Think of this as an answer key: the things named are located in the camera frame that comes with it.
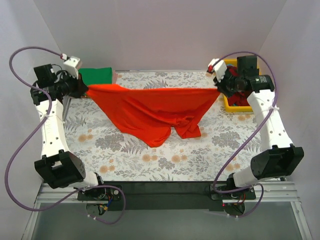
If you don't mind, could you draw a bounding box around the orange t shirt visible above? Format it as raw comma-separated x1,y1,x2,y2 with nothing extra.
87,84,220,147

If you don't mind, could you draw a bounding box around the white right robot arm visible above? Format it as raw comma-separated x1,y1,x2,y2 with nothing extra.
207,53,304,199

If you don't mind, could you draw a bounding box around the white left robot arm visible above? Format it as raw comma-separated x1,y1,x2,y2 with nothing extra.
30,64,107,200

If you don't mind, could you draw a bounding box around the dark red t shirt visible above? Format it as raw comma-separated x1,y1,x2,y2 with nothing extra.
227,64,249,107

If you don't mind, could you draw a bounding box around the yellow plastic bin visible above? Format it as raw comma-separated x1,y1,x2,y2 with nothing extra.
224,55,260,113

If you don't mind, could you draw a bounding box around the folded green t shirt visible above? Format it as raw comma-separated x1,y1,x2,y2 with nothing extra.
78,67,113,86

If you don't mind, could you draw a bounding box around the folded pink t shirt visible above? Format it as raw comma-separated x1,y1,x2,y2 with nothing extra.
111,70,118,84

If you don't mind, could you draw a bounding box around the floral patterned table mat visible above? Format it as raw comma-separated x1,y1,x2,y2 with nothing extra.
63,71,266,182

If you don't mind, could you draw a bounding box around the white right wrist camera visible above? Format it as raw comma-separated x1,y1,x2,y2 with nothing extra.
207,58,227,82

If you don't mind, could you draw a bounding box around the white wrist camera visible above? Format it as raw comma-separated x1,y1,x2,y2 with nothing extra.
207,58,227,82
60,53,82,79

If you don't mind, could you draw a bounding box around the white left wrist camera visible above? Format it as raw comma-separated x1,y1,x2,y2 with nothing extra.
60,53,82,79

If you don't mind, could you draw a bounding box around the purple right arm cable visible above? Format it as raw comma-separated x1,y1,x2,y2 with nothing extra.
212,51,280,218

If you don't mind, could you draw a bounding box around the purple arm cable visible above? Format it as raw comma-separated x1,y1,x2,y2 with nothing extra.
212,51,280,218
5,46,127,225

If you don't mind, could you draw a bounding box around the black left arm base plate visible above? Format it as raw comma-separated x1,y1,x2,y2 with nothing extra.
77,187,122,201

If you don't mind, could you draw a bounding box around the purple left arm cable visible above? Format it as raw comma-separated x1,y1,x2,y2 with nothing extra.
5,46,127,225

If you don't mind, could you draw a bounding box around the aluminium frame rail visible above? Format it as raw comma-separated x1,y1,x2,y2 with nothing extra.
23,180,312,240

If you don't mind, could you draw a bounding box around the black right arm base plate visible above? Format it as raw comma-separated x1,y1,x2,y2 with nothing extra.
204,184,256,201

